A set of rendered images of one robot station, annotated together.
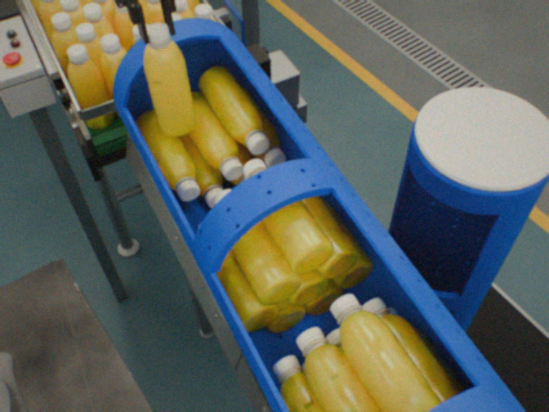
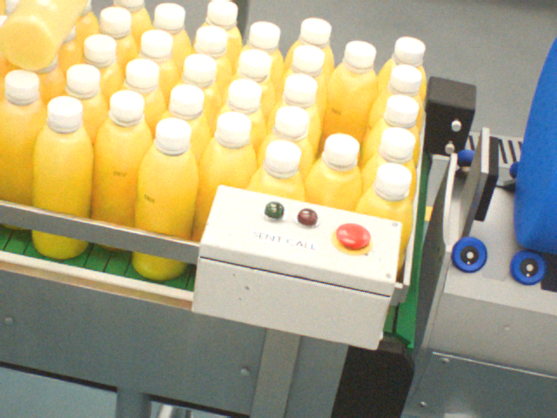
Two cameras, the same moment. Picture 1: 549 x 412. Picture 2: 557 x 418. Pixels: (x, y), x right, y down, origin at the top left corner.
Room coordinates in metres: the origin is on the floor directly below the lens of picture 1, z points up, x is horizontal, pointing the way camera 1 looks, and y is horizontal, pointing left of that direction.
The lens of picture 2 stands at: (0.64, 1.39, 1.86)
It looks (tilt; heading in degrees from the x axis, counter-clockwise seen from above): 39 degrees down; 298
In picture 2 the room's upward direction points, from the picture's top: 10 degrees clockwise
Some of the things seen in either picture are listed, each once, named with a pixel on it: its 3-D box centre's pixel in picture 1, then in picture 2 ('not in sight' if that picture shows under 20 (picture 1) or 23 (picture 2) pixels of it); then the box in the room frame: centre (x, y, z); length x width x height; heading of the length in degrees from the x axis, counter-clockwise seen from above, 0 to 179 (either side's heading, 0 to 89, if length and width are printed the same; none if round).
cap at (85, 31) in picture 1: (85, 32); (341, 151); (1.11, 0.40, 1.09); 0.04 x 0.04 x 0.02
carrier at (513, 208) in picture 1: (440, 254); not in sight; (0.82, -0.42, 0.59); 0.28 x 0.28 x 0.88
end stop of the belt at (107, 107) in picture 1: (167, 86); (413, 192); (1.07, 0.24, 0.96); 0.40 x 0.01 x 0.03; 116
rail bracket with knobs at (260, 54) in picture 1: (251, 72); (444, 122); (1.13, 0.05, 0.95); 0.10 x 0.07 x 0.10; 116
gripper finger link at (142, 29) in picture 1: (140, 20); not in sight; (0.81, 0.20, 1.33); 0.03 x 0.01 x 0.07; 26
